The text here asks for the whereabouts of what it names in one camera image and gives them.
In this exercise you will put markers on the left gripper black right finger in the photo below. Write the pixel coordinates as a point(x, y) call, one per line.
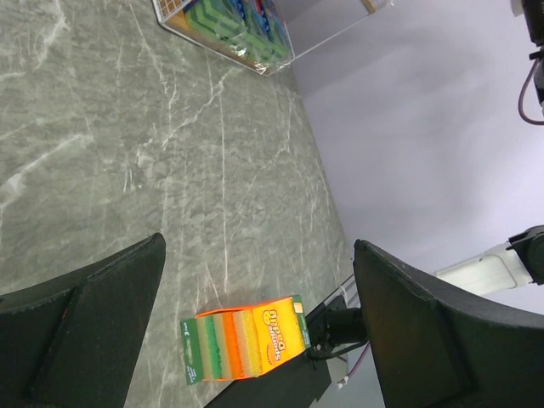
point(437, 345)

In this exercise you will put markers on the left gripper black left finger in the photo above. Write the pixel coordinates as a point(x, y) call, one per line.
point(74, 341)

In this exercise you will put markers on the orange sponge pack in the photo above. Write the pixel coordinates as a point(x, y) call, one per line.
point(238, 343)

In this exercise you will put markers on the blue green sponge pack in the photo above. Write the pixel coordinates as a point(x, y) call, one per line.
point(278, 54)
point(240, 22)

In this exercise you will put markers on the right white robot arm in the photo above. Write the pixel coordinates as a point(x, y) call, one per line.
point(518, 261)

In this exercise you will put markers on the black base bar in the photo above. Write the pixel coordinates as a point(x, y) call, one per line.
point(334, 330)

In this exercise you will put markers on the aluminium frame rail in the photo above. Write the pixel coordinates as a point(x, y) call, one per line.
point(348, 291)

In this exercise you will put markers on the white wire wooden shelf rack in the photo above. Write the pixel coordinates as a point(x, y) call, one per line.
point(309, 25)

